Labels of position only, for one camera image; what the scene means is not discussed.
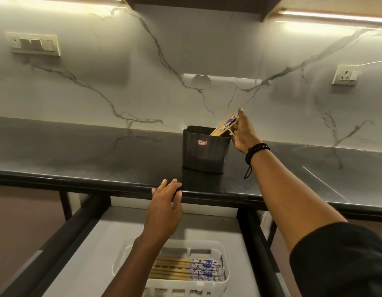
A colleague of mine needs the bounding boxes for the person's left hand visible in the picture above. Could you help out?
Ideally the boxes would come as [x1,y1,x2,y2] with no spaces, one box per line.
[142,179,183,245]

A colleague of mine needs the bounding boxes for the person's right hand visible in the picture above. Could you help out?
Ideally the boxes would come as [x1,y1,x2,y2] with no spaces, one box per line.
[230,108,263,155]

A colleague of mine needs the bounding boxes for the bundle of wooden chopsticks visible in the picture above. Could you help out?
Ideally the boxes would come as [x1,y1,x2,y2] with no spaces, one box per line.
[210,113,240,137]

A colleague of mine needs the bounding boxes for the person's left forearm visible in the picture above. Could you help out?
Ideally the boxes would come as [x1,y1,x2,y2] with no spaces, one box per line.
[101,236,167,297]

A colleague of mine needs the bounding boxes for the person's right forearm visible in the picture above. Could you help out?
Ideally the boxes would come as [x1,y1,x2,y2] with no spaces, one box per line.
[248,148,348,255]

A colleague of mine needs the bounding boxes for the black plastic utensil container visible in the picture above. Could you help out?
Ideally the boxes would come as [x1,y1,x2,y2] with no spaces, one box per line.
[182,125,232,175]

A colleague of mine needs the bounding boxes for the white shelf board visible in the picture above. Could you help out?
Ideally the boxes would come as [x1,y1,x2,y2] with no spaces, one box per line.
[42,205,263,297]

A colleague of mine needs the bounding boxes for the pile of chopsticks, blue ends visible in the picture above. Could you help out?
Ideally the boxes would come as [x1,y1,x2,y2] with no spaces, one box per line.
[147,257,223,283]

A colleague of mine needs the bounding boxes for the white plastic basket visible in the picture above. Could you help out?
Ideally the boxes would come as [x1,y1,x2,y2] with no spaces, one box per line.
[112,239,230,297]

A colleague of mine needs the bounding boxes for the dark overhead cabinet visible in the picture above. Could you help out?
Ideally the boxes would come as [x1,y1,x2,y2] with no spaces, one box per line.
[121,0,288,22]

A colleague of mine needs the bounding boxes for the black sleeve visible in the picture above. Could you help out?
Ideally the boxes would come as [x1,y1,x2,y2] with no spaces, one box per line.
[289,222,382,297]

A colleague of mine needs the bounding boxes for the black beaded bracelet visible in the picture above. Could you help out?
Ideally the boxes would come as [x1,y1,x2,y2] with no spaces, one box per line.
[243,143,271,179]

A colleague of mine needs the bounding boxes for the white wall power socket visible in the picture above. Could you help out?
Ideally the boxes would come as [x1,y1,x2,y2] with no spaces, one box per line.
[332,64,364,86]

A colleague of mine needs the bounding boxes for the white wall switch panel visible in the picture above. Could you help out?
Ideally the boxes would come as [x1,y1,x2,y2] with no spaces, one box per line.
[6,31,61,57]

